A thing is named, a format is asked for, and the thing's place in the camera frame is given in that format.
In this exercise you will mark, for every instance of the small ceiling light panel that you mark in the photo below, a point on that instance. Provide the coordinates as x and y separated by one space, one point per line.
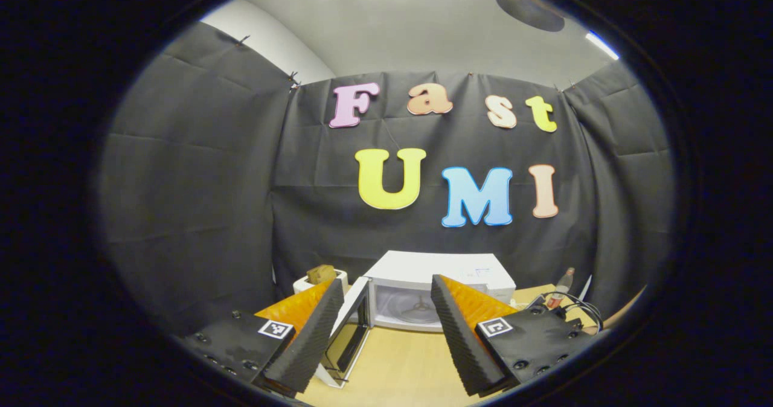
601 44

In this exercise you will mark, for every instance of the white microwave oven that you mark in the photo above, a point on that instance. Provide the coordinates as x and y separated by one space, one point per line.
423 268

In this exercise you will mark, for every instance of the glass turntable plate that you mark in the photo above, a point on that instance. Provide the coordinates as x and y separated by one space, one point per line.
401 307

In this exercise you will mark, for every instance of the clear bottle with red label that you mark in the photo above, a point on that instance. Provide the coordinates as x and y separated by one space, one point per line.
561 286

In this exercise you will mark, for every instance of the white toaster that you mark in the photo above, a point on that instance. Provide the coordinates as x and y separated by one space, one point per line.
300 286

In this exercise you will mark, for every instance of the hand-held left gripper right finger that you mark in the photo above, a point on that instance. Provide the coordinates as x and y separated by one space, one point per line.
462 334

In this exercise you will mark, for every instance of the black backdrop cloth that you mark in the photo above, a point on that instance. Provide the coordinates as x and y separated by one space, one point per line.
193 183

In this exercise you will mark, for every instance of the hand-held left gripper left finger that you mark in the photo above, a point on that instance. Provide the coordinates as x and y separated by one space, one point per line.
314 340

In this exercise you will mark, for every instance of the brown bread slice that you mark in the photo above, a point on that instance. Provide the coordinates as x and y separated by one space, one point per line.
321 273

